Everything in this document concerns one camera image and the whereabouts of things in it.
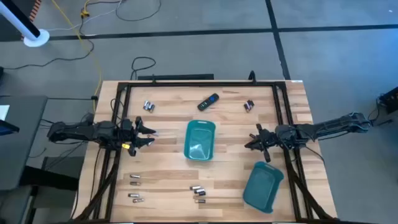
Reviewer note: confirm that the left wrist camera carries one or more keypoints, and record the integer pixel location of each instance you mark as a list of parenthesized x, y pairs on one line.
[(132, 151)]

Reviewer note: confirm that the white paper sheet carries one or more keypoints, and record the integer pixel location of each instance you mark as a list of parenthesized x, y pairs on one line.
[(3, 112)]

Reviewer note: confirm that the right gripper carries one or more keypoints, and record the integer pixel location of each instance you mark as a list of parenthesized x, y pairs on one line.
[(272, 138)]

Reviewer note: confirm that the black aluminium table frame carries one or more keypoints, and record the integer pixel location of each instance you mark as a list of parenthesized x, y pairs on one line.
[(202, 84)]

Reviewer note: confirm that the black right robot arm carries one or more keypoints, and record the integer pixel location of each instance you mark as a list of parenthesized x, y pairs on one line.
[(326, 126)]

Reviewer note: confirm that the white pole with round base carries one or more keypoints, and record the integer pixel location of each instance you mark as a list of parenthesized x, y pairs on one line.
[(37, 40)]

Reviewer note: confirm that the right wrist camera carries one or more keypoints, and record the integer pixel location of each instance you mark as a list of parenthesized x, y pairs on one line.
[(266, 155)]

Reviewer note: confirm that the dark blue tablet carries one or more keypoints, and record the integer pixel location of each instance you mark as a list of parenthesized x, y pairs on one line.
[(7, 128)]

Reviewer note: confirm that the blue teal plastic bin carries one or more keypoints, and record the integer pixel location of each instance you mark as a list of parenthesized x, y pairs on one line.
[(262, 186)]

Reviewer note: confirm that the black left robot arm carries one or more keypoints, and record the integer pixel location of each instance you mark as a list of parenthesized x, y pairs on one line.
[(77, 132)]

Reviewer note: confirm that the black remote control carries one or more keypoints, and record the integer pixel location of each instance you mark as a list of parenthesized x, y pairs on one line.
[(207, 102)]

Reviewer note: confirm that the grey desk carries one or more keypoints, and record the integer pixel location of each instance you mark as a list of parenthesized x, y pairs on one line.
[(21, 140)]

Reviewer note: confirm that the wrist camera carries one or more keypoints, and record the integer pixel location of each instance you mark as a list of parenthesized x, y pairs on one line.
[(132, 151), (266, 155)]

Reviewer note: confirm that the black power strip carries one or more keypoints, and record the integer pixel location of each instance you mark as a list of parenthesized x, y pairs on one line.
[(174, 76)]

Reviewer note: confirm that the black equipment box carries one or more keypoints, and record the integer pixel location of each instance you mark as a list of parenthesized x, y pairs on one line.
[(390, 101)]

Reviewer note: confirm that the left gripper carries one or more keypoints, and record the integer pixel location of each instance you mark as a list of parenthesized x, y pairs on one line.
[(127, 133)]

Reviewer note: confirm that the green teal plastic bin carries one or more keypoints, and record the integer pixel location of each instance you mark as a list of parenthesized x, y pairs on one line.
[(199, 140)]

